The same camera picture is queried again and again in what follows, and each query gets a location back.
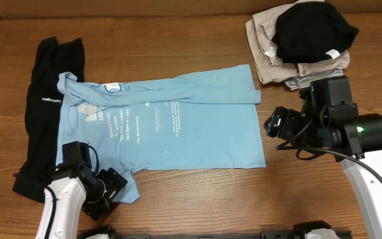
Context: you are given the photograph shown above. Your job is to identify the folded grey striped shirt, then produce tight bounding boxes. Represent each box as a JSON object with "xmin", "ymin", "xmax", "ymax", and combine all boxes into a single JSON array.
[{"xmin": 285, "ymin": 69, "xmax": 344, "ymax": 90}]

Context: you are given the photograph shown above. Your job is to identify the black garment on left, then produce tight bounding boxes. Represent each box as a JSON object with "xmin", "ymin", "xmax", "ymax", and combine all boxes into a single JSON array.
[{"xmin": 13, "ymin": 37, "xmax": 85, "ymax": 203}]

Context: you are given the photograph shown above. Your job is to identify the light blue t-shirt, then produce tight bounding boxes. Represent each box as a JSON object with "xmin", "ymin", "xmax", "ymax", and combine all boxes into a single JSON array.
[{"xmin": 57, "ymin": 64, "xmax": 265, "ymax": 204}]

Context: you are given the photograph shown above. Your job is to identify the folded black shirt on stack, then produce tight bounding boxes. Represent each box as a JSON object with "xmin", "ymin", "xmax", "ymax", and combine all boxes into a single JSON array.
[{"xmin": 272, "ymin": 1, "xmax": 359, "ymax": 63}]

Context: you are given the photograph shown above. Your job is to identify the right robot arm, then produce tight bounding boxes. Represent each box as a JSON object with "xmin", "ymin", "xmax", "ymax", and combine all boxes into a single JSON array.
[{"xmin": 263, "ymin": 76, "xmax": 382, "ymax": 238}]

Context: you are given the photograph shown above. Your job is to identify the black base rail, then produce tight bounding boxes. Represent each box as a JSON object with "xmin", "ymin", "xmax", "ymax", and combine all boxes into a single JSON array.
[{"xmin": 78, "ymin": 220, "xmax": 354, "ymax": 239}]

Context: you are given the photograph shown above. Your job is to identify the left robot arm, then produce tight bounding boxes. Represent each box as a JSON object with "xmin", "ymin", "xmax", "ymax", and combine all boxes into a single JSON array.
[{"xmin": 36, "ymin": 141, "xmax": 127, "ymax": 239}]

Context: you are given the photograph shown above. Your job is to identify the folded beige shirt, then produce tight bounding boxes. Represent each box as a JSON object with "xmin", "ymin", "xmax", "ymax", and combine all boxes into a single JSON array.
[{"xmin": 245, "ymin": 3, "xmax": 350, "ymax": 84}]

